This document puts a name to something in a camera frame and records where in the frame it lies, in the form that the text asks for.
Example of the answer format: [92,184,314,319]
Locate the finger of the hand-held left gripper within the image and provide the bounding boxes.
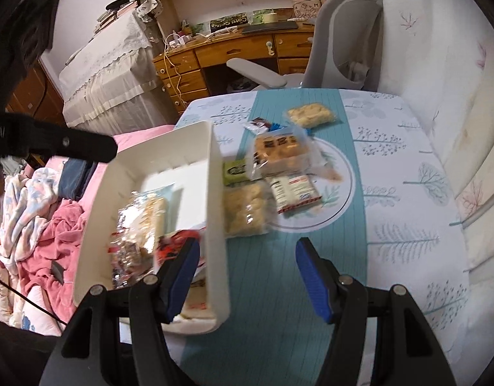
[29,122,119,165]

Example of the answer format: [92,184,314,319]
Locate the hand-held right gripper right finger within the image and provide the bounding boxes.
[295,237,458,386]

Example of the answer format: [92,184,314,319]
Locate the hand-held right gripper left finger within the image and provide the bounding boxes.
[38,238,201,386]

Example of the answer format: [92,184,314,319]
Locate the large pale cake packet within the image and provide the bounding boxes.
[118,191,169,258]

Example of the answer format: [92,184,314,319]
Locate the white plastic bin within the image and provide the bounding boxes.
[72,121,231,334]

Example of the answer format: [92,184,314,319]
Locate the pale cookie clear packet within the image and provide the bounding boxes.
[285,104,337,128]
[223,181,277,238]

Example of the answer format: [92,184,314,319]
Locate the white label snack packet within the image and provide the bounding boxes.
[267,173,324,216]

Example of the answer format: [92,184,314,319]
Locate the green pastry packet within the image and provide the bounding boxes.
[223,158,251,186]

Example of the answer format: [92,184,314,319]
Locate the brown bread packet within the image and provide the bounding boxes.
[247,126,324,179]

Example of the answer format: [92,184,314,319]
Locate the small dark chocolate packet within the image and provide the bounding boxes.
[244,118,290,134]

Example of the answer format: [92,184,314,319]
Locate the folded blue jeans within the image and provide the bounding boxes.
[58,159,99,202]

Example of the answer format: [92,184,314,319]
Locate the brown wooden door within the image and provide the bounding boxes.
[6,62,67,127]

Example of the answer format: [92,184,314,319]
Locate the floral fleece blanket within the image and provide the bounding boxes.
[0,165,73,330]

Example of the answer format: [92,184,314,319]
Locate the lace covered piano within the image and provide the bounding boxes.
[58,6,179,137]

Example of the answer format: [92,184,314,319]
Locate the coral pink blanket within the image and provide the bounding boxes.
[10,201,91,322]

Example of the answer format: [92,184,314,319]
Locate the tree print tablecloth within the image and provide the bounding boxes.
[162,87,472,386]

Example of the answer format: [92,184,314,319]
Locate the stack of books and papers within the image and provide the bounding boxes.
[95,0,137,33]

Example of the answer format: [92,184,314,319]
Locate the floral fabric pouch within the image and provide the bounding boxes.
[135,0,163,21]

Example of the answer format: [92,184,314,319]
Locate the wooden desk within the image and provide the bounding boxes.
[152,22,318,115]

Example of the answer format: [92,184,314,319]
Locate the person's black clothing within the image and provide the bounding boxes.
[0,317,71,386]

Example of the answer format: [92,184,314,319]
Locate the dark printed box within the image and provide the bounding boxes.
[210,14,250,33]

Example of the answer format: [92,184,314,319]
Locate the dark desk mat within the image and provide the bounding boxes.
[241,22,300,35]

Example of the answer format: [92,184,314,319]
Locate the white floral curtain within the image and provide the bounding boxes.
[375,0,494,330]

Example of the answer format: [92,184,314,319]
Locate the grey office chair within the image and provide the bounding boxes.
[226,0,386,91]

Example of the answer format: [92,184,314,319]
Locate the cardboard box with drawings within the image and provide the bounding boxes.
[293,0,322,19]

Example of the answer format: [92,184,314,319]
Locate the white cable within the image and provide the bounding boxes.
[162,35,188,114]

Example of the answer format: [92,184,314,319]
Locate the black cable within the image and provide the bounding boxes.
[0,269,67,327]

